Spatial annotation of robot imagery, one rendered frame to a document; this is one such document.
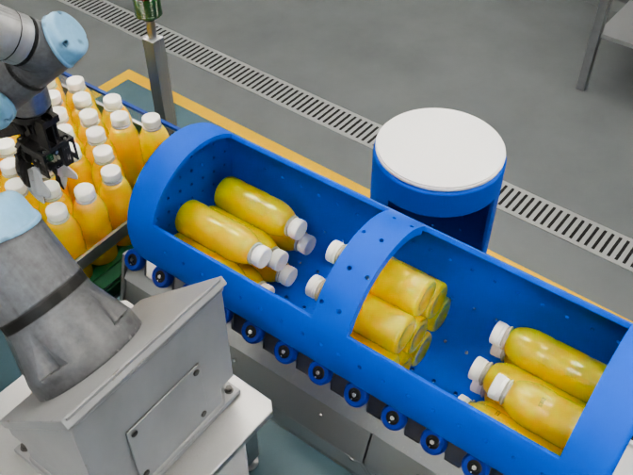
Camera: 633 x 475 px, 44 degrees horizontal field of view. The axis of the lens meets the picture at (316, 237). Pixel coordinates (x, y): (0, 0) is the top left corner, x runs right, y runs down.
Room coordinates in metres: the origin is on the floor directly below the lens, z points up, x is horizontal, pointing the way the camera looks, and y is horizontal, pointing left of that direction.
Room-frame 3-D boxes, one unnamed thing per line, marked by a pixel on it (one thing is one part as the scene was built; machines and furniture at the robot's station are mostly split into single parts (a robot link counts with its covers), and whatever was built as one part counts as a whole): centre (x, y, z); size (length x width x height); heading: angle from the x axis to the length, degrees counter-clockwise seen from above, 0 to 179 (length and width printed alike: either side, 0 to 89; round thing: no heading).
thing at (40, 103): (1.13, 0.50, 1.30); 0.08 x 0.08 x 0.05
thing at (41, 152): (1.12, 0.49, 1.21); 0.09 x 0.08 x 0.12; 54
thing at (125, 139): (1.37, 0.42, 0.98); 0.07 x 0.07 x 0.17
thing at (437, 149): (1.32, -0.26, 1.03); 0.28 x 0.28 x 0.01
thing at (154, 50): (1.65, 0.39, 0.55); 0.04 x 0.04 x 1.10; 54
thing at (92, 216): (1.13, 0.45, 0.98); 0.07 x 0.07 x 0.17
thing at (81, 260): (1.18, 0.36, 0.96); 0.40 x 0.01 x 0.03; 144
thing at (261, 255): (0.93, 0.09, 1.10); 0.04 x 0.02 x 0.04; 144
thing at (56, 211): (1.07, 0.49, 1.07); 0.04 x 0.04 x 0.02
